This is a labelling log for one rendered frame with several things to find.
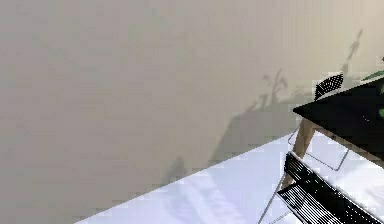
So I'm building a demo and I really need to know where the black table with wooden legs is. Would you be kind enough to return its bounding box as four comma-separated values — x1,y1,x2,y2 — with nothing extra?
281,76,384,190

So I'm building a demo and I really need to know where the green house plant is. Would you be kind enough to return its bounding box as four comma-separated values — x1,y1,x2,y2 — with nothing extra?
361,56,384,120

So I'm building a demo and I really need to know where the black mesh metal frame chair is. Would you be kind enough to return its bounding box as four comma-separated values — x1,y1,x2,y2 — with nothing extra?
287,72,350,172
257,151,384,224

